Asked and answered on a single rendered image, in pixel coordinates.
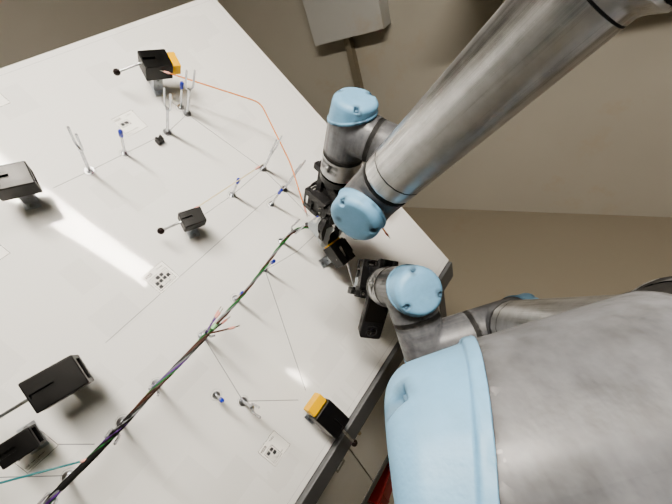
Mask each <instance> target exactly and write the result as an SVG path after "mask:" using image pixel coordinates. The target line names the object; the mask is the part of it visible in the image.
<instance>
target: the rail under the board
mask: <svg viewBox="0 0 672 504"><path fill-rule="evenodd" d="M452 277H453V268H452V262H449V261H448V262H447V264H446V265H445V267H444V269H443V270H442V272H441V273H440V275H439V277H438V278H439V279H440V281H441V284H442V289H443V291H442V294H443V292H444V290H445V289H446V287H447V285H448V284H449V282H450V280H451V279H452ZM403 358H404V356H403V353H402V350H401V347H400V344H399V340H398V341H397V343H396V344H395V346H394V348H393V349H392V351H391V352H390V354H389V356H388V357H387V359H386V360H385V362H384V363H383V365H382V367H381V368H380V370H379V371H378V373H377V374H376V376H375V378H374V379H373V381H372V382H371V384H370V386H369V387H368V389H367V390H366V392H365V393H364V395H363V397H362V398H361V400H360V401H359V403H358V405H357V406H356V408H355V409H354V411H353V412H352V414H351V416H350V417H349V419H350V420H349V422H348V423H347V425H346V426H345V428H344V430H345V431H346V432H347V433H348V435H349V436H350V437H351V438H352V439H355V438H356V437H357V435H358V433H359V432H360V430H361V428H362V427H363V425H364V423H365V422H366V420H367V418H368V417H369V415H370V413H371V412H372V410H373V408H374V407H375V405H376V403H377V402H378V400H379V398H380V397H381V395H382V393H383V392H384V390H385V388H386V387H387V385H388V382H389V380H390V378H391V377H392V375H393V374H394V372H395V371H396V370H397V368H398V367H399V365H400V363H401V362H402V360H403ZM350 447H351V441H350V439H349V438H348V437H347V436H346V435H345V434H344V433H343V432H342V433H341V434H340V436H339V438H338V439H337V440H336V439H335V441H334V442H333V444H332V446H331V447H330V449H329V450H328V452H327V454H326V455H325V457H324V458H323V460H322V461H321V463H320V465H319V466H318V468H317V469H316V471H315V472H314V474H313V476H312V477H311V479H310V480H309V482H308V484H307V485H306V487H305V488H304V490H303V491H302V493H301V495H300V496H299V498H298V499H297V501H296V502H295V504H316V503H317V501H318V500H319V498H320V496H321V495H322V493H323V491H324V490H325V488H326V486H327V485H328V483H329V481H330V480H331V478H332V476H333V475H334V473H335V471H336V470H337V468H338V466H339V465H340V463H341V462H342V460H343V458H344V457H345V455H346V453H347V452H348V450H349V448H350Z"/></svg>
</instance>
